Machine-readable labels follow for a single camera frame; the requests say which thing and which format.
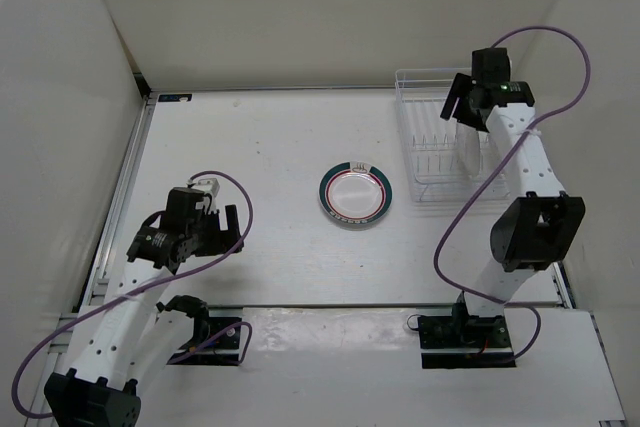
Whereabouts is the teal rimmed white plate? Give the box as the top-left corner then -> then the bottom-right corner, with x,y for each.
318,161 -> 393,230

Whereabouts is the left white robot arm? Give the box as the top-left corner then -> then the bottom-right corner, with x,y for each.
44,178 -> 243,426

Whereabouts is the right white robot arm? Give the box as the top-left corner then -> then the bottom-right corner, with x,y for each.
440,47 -> 586,347

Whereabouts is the black label sticker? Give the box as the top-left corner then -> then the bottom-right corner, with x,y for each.
157,93 -> 192,103

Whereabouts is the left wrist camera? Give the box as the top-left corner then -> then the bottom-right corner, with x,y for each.
187,175 -> 220,202

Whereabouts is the white wire dish rack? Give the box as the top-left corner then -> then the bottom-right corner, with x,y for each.
395,68 -> 498,204

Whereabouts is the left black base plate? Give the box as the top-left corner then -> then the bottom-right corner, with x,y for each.
168,317 -> 242,366

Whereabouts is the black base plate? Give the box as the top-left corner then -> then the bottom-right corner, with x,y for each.
168,317 -> 242,366
407,314 -> 516,370

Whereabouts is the aluminium rail frame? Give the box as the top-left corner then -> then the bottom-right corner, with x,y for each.
47,74 -> 156,398

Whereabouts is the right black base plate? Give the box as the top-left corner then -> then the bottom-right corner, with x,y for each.
407,314 -> 516,370

